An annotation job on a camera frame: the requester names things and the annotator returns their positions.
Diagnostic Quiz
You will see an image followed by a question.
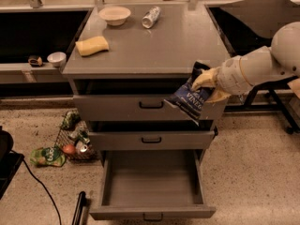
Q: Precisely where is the grey middle drawer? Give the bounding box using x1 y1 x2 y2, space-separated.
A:
89 121 216 151

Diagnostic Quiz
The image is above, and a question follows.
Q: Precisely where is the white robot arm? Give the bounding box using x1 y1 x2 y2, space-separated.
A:
191 22 300 102

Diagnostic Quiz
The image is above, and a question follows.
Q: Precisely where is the grey drawer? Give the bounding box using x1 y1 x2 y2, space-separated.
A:
90 150 216 221
89 121 216 151
72 78 231 122

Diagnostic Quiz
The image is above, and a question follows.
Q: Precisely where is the blue chip bag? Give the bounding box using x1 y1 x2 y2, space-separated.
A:
165 62 214 125

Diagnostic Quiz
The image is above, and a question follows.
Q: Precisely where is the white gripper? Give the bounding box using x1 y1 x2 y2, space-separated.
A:
191 56 253 103

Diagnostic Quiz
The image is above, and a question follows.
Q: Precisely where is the grey bottom drawer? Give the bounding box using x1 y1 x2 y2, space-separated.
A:
90 150 216 221

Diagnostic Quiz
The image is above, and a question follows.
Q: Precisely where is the silver can on counter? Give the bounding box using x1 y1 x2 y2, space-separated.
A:
142 6 161 29

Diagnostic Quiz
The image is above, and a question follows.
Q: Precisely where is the green chip bag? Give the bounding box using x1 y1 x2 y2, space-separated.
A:
60 111 81 130

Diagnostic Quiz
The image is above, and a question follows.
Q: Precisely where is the small white cup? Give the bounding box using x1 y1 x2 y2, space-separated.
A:
47 52 67 68

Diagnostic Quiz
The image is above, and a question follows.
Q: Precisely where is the red apple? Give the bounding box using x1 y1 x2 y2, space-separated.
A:
63 144 76 155

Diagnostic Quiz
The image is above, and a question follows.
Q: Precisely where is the grey top drawer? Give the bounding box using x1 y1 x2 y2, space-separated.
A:
72 78 231 122

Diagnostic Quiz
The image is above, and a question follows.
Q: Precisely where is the grey drawer cabinet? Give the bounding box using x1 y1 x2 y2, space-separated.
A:
62 3 240 167

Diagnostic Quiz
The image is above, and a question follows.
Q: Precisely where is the yellow sponge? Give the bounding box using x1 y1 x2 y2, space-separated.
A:
76 36 109 56

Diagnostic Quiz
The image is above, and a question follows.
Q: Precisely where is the silver can in basket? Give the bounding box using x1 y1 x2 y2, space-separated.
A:
76 141 89 154

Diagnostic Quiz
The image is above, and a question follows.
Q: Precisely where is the beige bowl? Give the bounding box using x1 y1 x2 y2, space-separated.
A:
98 7 131 26

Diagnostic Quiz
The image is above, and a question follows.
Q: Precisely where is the wire basket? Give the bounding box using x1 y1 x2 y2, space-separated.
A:
55 121 98 162

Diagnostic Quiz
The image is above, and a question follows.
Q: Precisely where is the tape measure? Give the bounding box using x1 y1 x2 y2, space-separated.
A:
28 55 43 67

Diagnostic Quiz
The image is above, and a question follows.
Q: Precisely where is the black metal bar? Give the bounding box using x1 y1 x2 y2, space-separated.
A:
71 191 88 225

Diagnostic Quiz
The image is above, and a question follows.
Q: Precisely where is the green bottle in basket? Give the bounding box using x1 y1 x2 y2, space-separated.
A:
68 128 90 144

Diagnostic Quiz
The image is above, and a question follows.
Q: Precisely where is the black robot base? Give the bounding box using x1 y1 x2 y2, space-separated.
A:
0 127 24 200

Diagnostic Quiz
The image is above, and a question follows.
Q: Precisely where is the green snack pouch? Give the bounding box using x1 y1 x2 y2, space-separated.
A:
30 146 66 167

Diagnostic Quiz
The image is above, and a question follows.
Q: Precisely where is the black cable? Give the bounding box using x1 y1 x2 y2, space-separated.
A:
8 149 63 225

